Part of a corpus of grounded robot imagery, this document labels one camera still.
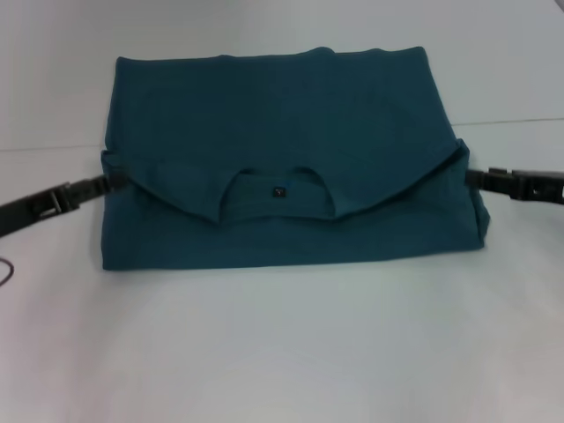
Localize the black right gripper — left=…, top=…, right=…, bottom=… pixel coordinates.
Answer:
left=464, top=165, right=564, bottom=204

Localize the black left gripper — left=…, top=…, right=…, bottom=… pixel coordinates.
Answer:
left=0, top=173, right=128, bottom=240

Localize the teal t-shirt with FREE print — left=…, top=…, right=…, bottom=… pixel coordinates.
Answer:
left=99, top=43, right=493, bottom=272

